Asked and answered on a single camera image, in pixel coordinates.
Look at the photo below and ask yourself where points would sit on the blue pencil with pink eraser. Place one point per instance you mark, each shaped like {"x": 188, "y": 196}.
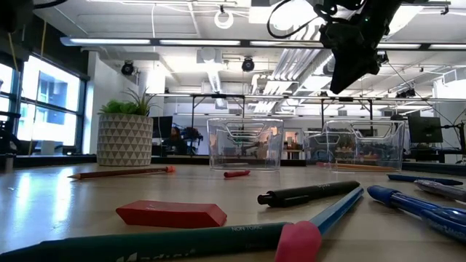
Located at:
{"x": 298, "y": 242}

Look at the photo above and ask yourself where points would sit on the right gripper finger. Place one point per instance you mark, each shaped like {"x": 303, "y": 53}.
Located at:
{"x": 360, "y": 72}
{"x": 342, "y": 72}

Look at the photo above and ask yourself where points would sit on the black ceiling-mounted camera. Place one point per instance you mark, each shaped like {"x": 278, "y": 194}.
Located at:
{"x": 127, "y": 68}
{"x": 248, "y": 64}

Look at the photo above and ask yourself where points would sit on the long ceiling light bar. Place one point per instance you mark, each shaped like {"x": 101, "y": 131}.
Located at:
{"x": 109, "y": 41}

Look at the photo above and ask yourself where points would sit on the clear plastic bin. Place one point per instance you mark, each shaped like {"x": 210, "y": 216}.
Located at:
{"x": 364, "y": 156}
{"x": 244, "y": 160}

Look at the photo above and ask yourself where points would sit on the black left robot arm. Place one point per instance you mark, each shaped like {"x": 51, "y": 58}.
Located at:
{"x": 14, "y": 14}

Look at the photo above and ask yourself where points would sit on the red pencil with orange eraser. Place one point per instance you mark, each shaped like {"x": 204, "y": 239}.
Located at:
{"x": 120, "y": 172}

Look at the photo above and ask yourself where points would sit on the black pen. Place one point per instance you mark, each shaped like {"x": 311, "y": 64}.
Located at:
{"x": 309, "y": 193}

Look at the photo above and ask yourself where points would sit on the person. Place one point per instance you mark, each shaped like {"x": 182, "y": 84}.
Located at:
{"x": 176, "y": 140}

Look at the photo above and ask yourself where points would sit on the large window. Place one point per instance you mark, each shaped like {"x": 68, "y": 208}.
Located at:
{"x": 51, "y": 91}

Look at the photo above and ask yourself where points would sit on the succulent in patterned grey pot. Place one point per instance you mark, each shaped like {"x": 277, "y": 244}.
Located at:
{"x": 123, "y": 142}

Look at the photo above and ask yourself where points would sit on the black background rig frame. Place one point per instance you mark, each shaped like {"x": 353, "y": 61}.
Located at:
{"x": 218, "y": 96}
{"x": 346, "y": 99}

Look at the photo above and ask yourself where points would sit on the grey pen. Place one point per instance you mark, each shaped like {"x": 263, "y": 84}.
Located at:
{"x": 444, "y": 190}

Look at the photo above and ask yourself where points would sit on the red eraser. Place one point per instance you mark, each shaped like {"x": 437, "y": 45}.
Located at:
{"x": 171, "y": 214}

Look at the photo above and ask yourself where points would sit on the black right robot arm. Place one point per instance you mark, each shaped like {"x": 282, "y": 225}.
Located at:
{"x": 375, "y": 11}

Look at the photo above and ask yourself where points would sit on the black aluminium table frame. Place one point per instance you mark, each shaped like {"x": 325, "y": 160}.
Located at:
{"x": 54, "y": 159}

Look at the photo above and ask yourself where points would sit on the red crayon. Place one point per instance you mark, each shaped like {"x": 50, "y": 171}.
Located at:
{"x": 236, "y": 174}

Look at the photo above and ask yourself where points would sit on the dark blue pen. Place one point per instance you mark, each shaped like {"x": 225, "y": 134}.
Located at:
{"x": 422, "y": 178}

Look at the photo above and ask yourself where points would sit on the black computer monitor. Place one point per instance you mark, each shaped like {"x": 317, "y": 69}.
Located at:
{"x": 162, "y": 126}
{"x": 424, "y": 129}

